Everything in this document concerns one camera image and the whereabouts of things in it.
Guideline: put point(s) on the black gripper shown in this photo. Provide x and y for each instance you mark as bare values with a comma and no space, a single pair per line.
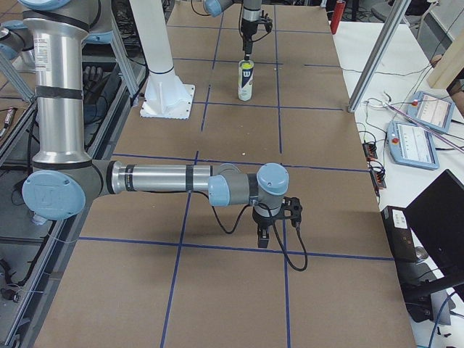
262,220

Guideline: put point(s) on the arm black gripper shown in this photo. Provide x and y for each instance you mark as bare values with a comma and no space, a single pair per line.
247,31

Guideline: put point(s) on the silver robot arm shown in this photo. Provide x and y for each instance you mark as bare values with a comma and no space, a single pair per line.
250,7

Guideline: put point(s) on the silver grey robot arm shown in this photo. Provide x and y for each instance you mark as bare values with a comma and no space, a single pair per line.
65,178

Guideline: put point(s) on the second grey robot arm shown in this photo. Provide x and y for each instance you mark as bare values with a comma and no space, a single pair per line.
15,39

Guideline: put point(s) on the clear tennis ball can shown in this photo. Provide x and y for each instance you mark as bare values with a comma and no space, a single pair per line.
245,81

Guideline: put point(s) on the red cylinder tube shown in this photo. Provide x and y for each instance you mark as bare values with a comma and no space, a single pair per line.
337,15

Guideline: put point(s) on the black computer box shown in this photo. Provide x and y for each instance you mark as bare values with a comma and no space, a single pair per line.
399,235

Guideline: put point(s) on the orange black terminal board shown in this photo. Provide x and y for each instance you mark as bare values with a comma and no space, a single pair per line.
370,150

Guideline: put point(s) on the near blue teach pendant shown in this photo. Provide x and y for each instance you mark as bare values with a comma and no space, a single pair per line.
412,146

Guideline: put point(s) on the blue teach pendant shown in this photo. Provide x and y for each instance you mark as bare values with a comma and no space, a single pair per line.
412,146
433,111

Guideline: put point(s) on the black monitor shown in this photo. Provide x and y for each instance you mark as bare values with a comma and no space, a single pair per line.
436,218

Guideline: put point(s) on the far blue teach pendant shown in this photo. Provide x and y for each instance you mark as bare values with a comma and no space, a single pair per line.
433,111

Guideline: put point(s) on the metal reacher stick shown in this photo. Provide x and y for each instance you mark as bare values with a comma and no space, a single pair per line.
389,105

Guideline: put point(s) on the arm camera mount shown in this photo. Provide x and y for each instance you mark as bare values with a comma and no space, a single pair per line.
266,21

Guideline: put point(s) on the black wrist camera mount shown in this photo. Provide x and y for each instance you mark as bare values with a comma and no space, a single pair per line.
292,210

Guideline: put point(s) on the white pedestal column base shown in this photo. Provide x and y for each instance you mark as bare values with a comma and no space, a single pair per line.
166,96

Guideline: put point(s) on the aluminium frame post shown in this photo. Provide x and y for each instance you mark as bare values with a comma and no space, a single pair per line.
388,30

